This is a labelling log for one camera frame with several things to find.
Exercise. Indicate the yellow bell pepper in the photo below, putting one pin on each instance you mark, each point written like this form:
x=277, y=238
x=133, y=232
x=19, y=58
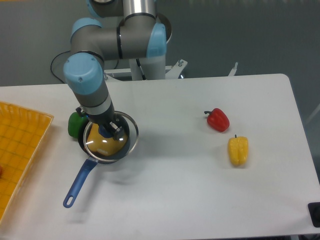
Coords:
x=238, y=150

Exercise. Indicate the red bell pepper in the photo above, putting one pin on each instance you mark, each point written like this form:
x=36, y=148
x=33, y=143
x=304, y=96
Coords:
x=217, y=120

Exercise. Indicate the white bracket behind table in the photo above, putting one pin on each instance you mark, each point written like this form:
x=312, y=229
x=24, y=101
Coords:
x=233, y=70

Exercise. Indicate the glass pot lid blue knob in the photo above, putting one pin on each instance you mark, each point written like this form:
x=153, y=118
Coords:
x=130, y=129

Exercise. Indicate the black device at table corner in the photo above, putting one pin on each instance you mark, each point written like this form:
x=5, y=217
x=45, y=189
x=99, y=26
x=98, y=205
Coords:
x=314, y=211

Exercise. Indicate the yellow plastic basket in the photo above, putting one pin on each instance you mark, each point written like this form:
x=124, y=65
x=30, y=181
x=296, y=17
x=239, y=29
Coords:
x=22, y=131

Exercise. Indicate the dark pot with blue handle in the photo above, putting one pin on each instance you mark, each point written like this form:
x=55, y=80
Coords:
x=88, y=165

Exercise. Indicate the yellow toast slice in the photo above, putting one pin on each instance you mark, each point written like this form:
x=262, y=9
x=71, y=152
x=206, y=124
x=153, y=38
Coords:
x=98, y=144

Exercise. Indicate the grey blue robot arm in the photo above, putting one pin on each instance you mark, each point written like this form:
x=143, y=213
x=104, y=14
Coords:
x=117, y=29

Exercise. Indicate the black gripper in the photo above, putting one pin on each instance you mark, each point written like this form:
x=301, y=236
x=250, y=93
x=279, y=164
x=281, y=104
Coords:
x=106, y=122

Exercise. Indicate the green bell pepper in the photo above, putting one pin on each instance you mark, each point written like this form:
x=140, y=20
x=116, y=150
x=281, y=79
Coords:
x=76, y=124

